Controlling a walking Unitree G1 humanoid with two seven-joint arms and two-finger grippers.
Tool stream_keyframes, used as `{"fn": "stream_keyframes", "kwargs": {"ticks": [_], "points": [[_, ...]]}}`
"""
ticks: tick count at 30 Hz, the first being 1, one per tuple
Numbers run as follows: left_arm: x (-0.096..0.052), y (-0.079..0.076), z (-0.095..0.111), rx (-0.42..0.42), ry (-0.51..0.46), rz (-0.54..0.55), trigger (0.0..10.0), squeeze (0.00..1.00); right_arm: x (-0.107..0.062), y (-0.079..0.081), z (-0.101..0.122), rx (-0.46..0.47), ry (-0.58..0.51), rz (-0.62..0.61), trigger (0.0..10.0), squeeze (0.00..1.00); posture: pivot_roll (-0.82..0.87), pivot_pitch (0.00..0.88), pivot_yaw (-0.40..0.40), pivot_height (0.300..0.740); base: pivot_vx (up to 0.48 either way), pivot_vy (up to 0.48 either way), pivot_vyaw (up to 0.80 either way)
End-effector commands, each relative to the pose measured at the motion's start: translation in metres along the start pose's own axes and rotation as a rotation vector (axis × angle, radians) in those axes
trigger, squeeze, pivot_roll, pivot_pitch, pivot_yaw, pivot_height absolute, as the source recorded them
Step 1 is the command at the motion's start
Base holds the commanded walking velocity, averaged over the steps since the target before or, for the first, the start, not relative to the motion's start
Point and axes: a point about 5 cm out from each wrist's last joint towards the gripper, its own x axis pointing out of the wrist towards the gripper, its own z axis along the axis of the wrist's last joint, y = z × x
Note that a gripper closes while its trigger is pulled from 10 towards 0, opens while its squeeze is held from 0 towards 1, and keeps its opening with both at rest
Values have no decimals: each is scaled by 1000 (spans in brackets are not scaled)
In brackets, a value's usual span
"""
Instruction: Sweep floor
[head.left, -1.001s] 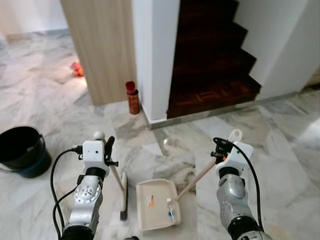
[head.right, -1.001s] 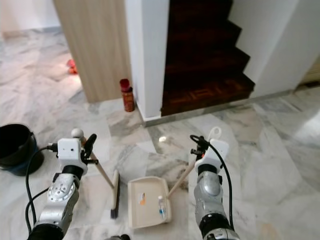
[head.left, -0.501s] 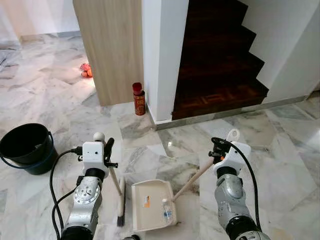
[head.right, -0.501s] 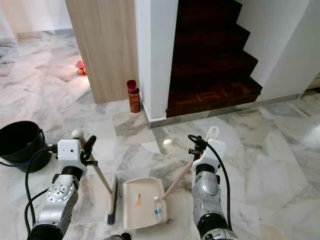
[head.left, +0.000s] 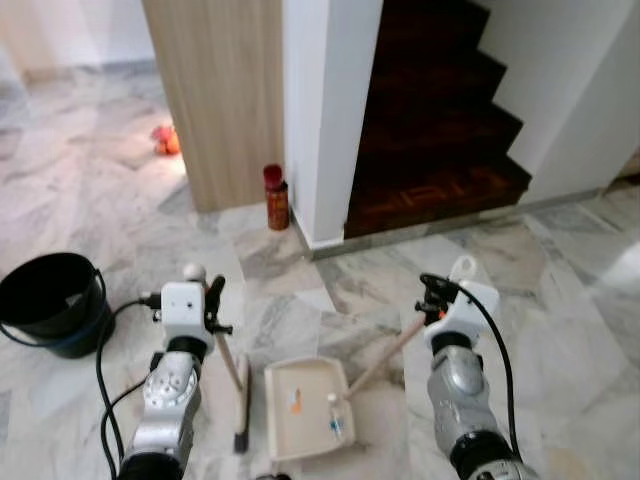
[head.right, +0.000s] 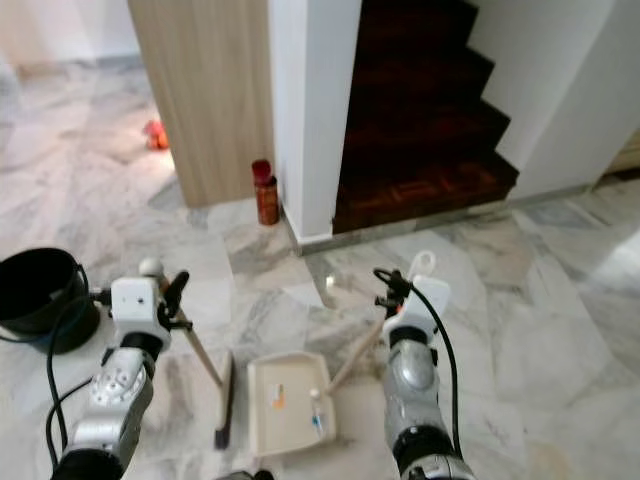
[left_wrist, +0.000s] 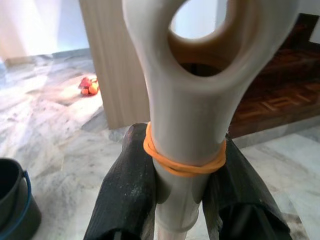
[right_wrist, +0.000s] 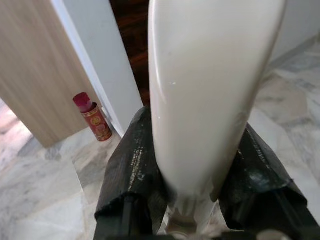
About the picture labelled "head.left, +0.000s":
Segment wooden handled broom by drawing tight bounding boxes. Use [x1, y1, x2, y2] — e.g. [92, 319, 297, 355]
[182, 262, 253, 454]

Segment beige long handled dustpan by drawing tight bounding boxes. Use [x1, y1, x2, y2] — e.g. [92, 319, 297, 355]
[263, 255, 479, 464]

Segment red capped spray can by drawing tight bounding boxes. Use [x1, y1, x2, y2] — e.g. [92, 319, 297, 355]
[262, 164, 292, 232]

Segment small white bottle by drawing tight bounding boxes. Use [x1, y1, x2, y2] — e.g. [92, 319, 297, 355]
[324, 392, 347, 442]

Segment dark wooden staircase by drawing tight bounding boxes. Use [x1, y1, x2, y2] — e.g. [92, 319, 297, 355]
[343, 0, 534, 240]

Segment small orange red object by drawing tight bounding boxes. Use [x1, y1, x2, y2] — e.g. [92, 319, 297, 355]
[150, 122, 183, 158]

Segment black plastic bucket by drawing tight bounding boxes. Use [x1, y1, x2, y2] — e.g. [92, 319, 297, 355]
[0, 252, 114, 360]

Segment light wood cabinet panel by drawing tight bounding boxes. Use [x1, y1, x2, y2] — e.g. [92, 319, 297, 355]
[141, 0, 287, 214]

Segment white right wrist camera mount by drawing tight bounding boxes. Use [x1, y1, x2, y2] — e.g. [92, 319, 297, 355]
[425, 280, 501, 350]

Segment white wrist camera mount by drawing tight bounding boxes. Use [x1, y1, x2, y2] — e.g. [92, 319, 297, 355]
[425, 280, 501, 350]
[159, 282, 209, 347]

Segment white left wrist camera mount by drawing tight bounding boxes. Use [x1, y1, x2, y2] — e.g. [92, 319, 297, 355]
[159, 282, 209, 347]

